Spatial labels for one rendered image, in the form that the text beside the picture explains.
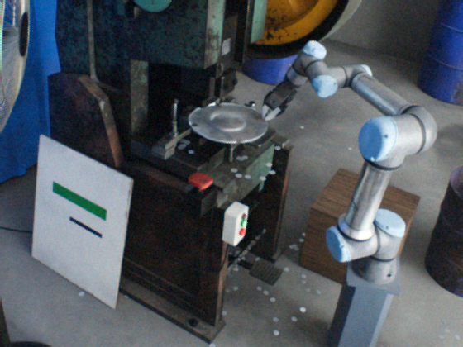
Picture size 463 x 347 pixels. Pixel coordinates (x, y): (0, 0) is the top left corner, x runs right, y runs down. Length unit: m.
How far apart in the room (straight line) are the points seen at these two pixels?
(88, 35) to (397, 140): 1.13
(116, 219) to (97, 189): 0.14
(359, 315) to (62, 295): 1.20
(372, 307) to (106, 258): 1.04
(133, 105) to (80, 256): 0.71
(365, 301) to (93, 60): 1.29
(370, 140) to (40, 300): 1.52
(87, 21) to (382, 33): 3.61
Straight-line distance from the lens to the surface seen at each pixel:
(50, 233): 2.40
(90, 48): 1.99
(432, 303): 2.57
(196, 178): 1.68
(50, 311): 2.33
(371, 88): 1.72
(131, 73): 1.89
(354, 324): 2.03
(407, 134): 1.47
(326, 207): 2.32
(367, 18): 5.17
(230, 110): 2.03
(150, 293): 2.31
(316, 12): 2.02
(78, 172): 2.16
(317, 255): 2.44
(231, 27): 1.86
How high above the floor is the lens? 1.74
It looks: 31 degrees down
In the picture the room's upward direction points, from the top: 6 degrees clockwise
